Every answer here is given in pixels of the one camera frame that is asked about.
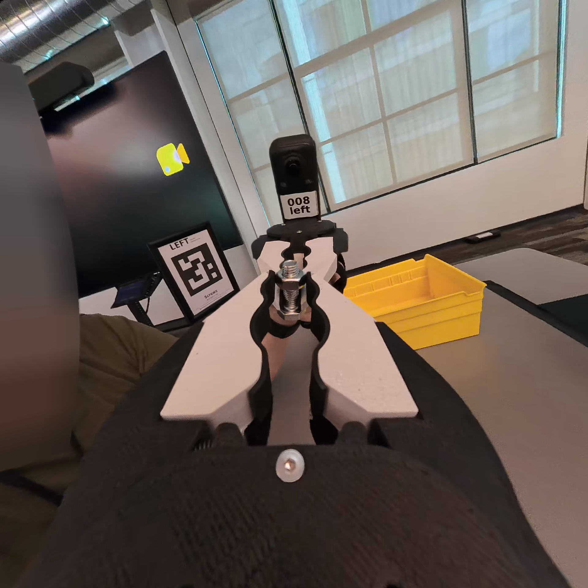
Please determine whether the yellow bin with black divider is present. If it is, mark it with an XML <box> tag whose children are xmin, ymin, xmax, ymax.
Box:
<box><xmin>344</xmin><ymin>254</ymin><xmax>488</xmax><ymax>351</ymax></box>

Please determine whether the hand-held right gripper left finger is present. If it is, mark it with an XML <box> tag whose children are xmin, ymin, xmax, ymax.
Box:
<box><xmin>160</xmin><ymin>270</ymin><xmax>277</xmax><ymax>445</ymax></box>

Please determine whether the large gridded window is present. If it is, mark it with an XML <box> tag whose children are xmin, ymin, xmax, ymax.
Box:
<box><xmin>193</xmin><ymin>0</ymin><xmax>566</xmax><ymax>217</ymax></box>

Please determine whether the ribbed silver air duct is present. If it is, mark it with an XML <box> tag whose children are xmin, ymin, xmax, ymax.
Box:
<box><xmin>0</xmin><ymin>0</ymin><xmax>115</xmax><ymax>51</ymax></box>

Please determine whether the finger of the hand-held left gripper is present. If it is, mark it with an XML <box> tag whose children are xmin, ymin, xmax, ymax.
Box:
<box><xmin>257</xmin><ymin>239</ymin><xmax>296</xmax><ymax>277</ymax></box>
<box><xmin>299</xmin><ymin>236</ymin><xmax>338</xmax><ymax>283</ymax></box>

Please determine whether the black strap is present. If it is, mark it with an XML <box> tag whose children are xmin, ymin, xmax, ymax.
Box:
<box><xmin>0</xmin><ymin>471</ymin><xmax>62</xmax><ymax>507</ymax></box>

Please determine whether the steel hex bolt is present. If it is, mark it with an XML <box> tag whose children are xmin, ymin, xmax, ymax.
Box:
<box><xmin>271</xmin><ymin>259</ymin><xmax>309</xmax><ymax>321</ymax></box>

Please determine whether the black framed marker sign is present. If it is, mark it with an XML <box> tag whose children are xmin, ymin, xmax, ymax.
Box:
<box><xmin>148</xmin><ymin>221</ymin><xmax>239</xmax><ymax>322</ymax></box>

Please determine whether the large black display screen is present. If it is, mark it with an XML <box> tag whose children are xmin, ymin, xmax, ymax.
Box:
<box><xmin>39</xmin><ymin>51</ymin><xmax>244</xmax><ymax>299</ymax></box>

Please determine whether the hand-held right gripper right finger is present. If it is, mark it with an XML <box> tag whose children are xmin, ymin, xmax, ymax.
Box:
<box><xmin>301</xmin><ymin>270</ymin><xmax>420</xmax><ymax>445</ymax></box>

